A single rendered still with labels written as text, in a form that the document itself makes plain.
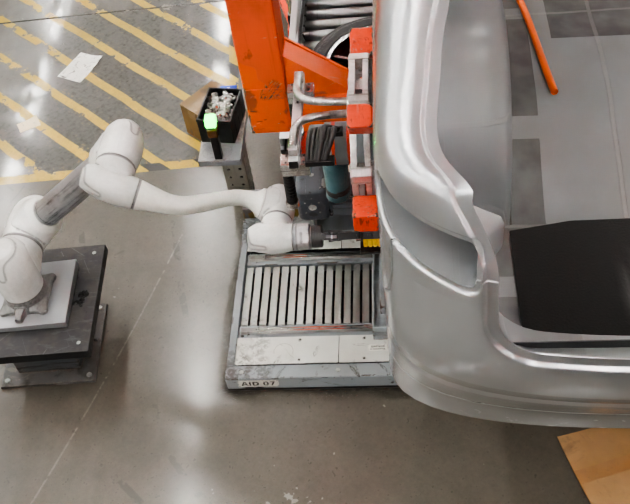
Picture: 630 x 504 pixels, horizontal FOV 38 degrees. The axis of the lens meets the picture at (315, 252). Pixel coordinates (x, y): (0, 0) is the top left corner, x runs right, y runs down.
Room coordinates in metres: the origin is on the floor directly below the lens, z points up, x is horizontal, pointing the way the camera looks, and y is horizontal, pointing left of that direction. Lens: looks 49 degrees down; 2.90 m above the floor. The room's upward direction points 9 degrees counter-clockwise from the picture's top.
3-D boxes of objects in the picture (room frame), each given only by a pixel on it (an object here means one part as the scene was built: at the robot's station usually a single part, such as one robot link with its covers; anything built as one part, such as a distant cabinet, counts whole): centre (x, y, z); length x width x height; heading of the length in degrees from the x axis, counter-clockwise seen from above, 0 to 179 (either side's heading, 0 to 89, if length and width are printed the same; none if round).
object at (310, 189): (2.52, -0.17, 0.26); 0.42 x 0.18 x 0.35; 81
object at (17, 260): (2.24, 1.07, 0.49); 0.18 x 0.16 x 0.22; 167
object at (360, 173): (2.20, -0.21, 0.85); 0.54 x 0.07 x 0.54; 171
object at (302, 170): (2.07, 0.02, 0.93); 0.09 x 0.05 x 0.05; 81
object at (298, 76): (2.32, -0.11, 1.03); 0.19 x 0.18 x 0.11; 81
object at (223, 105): (2.85, 0.28, 0.51); 0.20 x 0.14 x 0.13; 163
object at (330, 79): (2.71, -0.26, 0.69); 0.52 x 0.17 x 0.35; 81
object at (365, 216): (1.89, -0.17, 0.85); 0.09 x 0.08 x 0.07; 171
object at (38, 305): (2.21, 1.07, 0.36); 0.22 x 0.18 x 0.06; 172
